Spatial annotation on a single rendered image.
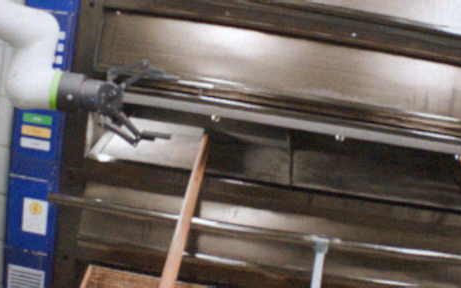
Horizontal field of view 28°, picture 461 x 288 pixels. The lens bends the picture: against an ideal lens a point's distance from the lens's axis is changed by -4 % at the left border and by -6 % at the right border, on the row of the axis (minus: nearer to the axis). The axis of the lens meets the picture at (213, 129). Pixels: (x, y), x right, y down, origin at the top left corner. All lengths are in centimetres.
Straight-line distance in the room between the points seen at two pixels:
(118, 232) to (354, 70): 84
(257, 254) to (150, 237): 32
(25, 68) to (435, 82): 120
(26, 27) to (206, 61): 72
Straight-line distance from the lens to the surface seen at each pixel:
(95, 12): 278
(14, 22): 218
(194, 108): 263
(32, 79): 223
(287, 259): 287
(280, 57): 275
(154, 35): 277
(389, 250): 249
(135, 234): 289
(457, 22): 275
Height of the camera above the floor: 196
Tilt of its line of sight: 13 degrees down
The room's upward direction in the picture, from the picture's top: 8 degrees clockwise
